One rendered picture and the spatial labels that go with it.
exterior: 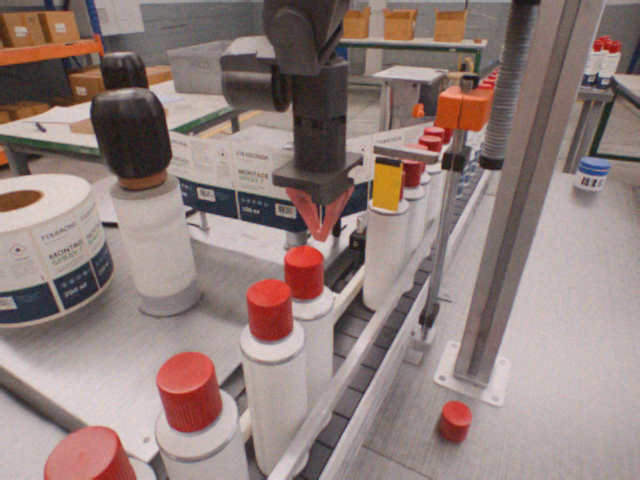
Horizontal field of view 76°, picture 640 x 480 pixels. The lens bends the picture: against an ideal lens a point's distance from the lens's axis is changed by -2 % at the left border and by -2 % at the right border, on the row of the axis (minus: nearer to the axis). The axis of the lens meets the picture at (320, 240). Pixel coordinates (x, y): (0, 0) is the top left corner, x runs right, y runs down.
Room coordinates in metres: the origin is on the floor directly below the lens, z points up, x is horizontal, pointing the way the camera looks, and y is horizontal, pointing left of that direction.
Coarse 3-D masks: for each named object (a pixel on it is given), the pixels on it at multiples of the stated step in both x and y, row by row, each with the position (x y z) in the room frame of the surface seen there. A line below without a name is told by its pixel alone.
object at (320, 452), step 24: (480, 168) 1.02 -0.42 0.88; (456, 216) 0.75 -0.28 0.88; (360, 312) 0.45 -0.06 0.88; (408, 312) 0.48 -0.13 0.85; (336, 336) 0.40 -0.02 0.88; (384, 336) 0.40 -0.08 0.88; (336, 360) 0.36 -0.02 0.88; (360, 384) 0.32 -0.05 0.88; (336, 408) 0.29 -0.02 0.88; (336, 432) 0.26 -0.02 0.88; (312, 456) 0.24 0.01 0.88
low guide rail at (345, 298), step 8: (360, 272) 0.50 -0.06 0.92; (352, 280) 0.48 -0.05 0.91; (360, 280) 0.48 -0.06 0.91; (352, 288) 0.46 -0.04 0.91; (360, 288) 0.48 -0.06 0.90; (344, 296) 0.44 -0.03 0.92; (352, 296) 0.46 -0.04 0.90; (336, 304) 0.43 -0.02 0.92; (344, 304) 0.44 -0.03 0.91; (336, 312) 0.41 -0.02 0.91; (248, 408) 0.27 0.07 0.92; (248, 416) 0.26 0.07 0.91; (248, 424) 0.25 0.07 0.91; (248, 432) 0.25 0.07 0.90
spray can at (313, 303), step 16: (288, 256) 0.28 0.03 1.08; (304, 256) 0.28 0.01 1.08; (320, 256) 0.28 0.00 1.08; (288, 272) 0.27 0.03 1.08; (304, 272) 0.27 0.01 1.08; (320, 272) 0.28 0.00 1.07; (304, 288) 0.27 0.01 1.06; (320, 288) 0.28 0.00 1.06; (304, 304) 0.27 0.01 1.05; (320, 304) 0.27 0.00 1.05; (304, 320) 0.26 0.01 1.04; (320, 320) 0.26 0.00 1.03; (320, 336) 0.26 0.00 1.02; (320, 352) 0.26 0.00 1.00; (320, 368) 0.26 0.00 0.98; (320, 384) 0.26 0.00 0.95; (320, 432) 0.26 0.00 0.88
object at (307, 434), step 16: (432, 224) 0.56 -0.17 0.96; (432, 240) 0.52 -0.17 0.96; (416, 256) 0.47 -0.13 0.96; (400, 288) 0.40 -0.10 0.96; (384, 304) 0.37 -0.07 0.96; (384, 320) 0.35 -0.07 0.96; (368, 336) 0.32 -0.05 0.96; (352, 352) 0.30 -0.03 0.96; (352, 368) 0.28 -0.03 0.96; (336, 384) 0.26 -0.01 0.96; (320, 400) 0.24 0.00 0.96; (336, 400) 0.24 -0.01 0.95; (320, 416) 0.22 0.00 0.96; (304, 432) 0.21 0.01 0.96; (288, 448) 0.19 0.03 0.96; (304, 448) 0.19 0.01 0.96; (288, 464) 0.18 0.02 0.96
